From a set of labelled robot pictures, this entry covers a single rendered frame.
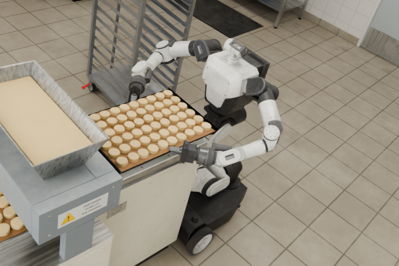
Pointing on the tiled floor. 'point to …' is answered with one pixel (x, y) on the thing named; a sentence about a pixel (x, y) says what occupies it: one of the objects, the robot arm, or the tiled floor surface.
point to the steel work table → (279, 3)
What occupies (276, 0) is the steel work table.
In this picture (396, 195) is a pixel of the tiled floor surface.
